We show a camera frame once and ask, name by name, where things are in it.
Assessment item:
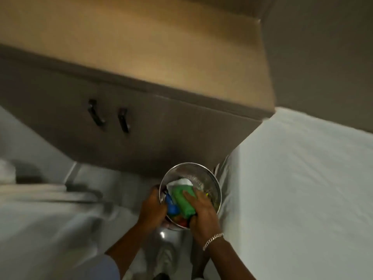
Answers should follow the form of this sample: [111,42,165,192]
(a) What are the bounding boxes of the person's right hand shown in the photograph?
[189,189,224,246]

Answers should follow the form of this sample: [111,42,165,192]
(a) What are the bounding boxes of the person's right forearm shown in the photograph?
[202,235,257,280]

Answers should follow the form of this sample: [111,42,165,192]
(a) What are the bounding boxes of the silver chain bracelet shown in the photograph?
[202,233,224,251]

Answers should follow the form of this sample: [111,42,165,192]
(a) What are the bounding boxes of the brown wooden cabinet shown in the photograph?
[0,0,276,176]

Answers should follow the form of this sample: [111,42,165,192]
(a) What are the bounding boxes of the grey-blue sleeve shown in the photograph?
[83,254,120,280]

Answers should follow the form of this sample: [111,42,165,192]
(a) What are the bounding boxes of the steel bowl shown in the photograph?
[159,162,223,231]

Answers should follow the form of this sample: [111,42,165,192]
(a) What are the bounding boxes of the bed with white sheet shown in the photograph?
[217,107,373,280]

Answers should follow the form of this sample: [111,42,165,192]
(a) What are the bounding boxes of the person's left forearm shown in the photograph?
[104,221,155,280]

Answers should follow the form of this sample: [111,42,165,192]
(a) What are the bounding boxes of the white cloth piece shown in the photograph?
[167,178,193,192]

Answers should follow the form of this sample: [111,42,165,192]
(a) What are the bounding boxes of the green sponge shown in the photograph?
[170,185,199,219]

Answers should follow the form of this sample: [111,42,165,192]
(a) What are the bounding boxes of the white crumpled bed cover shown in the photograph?
[0,106,159,280]

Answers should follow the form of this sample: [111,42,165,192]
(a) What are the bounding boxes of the person's left hand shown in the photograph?
[139,185,168,232]

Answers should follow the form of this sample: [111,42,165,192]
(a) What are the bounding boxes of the black cabinet handle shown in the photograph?
[118,108,130,134]
[88,99,106,127]

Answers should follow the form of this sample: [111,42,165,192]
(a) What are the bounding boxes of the blue plastic item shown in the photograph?
[165,192,179,217]

